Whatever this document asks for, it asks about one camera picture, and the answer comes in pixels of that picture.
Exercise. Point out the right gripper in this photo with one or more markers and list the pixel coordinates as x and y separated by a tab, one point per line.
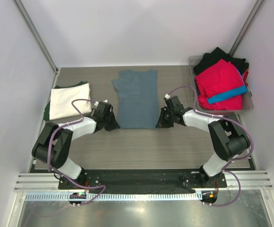
162	123

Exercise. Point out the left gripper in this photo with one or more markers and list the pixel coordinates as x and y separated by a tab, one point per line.
115	125

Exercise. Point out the grey blue t shirt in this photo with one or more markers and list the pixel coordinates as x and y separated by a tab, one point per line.
138	103

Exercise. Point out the white t shirt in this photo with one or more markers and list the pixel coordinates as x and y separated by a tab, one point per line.
68	102

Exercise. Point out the dark green t shirt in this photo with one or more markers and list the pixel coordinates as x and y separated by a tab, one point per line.
46	115

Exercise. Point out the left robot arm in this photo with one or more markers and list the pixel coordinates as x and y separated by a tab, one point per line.
53	144

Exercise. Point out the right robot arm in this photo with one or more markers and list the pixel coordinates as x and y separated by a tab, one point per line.
228	138

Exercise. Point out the red t shirt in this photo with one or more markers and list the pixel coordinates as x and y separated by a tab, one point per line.
202	80

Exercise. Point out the bright blue t shirt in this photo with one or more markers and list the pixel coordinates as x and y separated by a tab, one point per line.
225	83

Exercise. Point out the black t shirt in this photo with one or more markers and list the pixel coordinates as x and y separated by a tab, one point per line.
209	59

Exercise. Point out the grey plastic bin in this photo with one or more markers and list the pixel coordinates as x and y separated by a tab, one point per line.
247	104

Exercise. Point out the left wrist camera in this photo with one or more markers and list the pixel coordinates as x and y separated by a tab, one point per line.
97	102

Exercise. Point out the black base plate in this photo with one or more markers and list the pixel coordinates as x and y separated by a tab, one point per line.
152	181

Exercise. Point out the slotted cable duct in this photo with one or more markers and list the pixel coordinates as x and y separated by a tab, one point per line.
83	197

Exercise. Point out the aluminium front rail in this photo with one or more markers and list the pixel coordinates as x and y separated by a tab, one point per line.
46	182

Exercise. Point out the left aluminium frame post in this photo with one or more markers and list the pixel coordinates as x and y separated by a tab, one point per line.
34	32

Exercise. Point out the aluminium frame post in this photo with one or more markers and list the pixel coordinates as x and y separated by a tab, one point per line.
34	32
247	25

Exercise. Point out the right aluminium frame post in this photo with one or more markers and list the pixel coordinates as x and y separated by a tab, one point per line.
247	25

